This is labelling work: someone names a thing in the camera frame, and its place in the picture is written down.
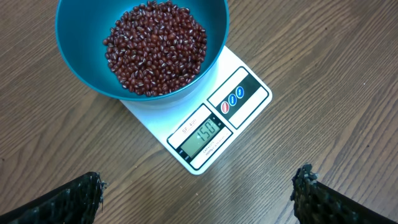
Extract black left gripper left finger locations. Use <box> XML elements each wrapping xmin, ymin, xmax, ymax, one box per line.
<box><xmin>1</xmin><ymin>172</ymin><xmax>106</xmax><ymax>224</ymax></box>

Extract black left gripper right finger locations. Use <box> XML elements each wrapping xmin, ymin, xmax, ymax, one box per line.
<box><xmin>290</xmin><ymin>164</ymin><xmax>397</xmax><ymax>224</ymax></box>

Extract white digital kitchen scale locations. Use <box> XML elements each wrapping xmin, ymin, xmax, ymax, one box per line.
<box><xmin>123</xmin><ymin>47</ymin><xmax>272</xmax><ymax>175</ymax></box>

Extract blue metal bowl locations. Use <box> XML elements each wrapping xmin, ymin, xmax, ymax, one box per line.
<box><xmin>55</xmin><ymin>0</ymin><xmax>229</xmax><ymax>102</ymax></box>

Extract red beans in bowl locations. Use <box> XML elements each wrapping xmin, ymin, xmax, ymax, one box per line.
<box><xmin>103</xmin><ymin>1</ymin><xmax>207</xmax><ymax>97</ymax></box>

